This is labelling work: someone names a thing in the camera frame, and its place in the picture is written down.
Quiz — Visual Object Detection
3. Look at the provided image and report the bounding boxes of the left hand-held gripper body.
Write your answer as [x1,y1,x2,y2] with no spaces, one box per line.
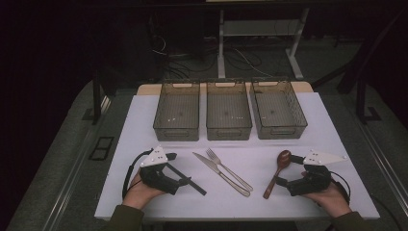
[139,145,181,195]

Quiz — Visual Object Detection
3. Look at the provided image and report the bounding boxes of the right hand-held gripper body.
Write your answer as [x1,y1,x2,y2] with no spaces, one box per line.
[286,149,349,196]

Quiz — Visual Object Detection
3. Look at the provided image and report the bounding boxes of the brown wooden spoon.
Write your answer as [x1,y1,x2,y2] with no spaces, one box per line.
[263,149,293,200]

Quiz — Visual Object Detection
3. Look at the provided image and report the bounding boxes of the clear brown plastic basket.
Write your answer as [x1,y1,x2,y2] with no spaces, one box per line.
[153,79,201,142]
[249,76,309,141]
[205,79,253,141]

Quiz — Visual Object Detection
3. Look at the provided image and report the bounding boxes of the metal fork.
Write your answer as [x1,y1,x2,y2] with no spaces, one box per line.
[205,147,254,193]

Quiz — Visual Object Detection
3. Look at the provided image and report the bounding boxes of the white table mat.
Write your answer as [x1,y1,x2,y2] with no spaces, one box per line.
[94,91,381,221]

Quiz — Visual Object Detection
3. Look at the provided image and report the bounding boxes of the metal table knife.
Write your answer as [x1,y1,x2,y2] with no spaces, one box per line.
[191,151,251,198]

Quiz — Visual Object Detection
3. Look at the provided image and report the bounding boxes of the black metal stand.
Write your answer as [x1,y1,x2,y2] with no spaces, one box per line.
[91,70,112,126]
[355,76,383,124]

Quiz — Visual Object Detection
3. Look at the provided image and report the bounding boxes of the left hand-held gripper cable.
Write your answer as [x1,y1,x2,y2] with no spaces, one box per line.
[121,147,155,200]

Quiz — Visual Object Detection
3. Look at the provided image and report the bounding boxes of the hand-held gripper cable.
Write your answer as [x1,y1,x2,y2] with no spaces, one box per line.
[330,169,352,206]
[121,147,155,200]

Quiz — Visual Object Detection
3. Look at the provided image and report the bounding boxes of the right hand-held gripper cable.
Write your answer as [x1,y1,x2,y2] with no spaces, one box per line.
[330,169,352,206]

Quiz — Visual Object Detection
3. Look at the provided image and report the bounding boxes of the tangle of floor cables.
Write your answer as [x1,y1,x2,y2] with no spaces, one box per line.
[150,35,273,80]

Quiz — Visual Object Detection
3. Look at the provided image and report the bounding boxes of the white metal desk frame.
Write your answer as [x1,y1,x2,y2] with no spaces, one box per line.
[217,8,311,81]

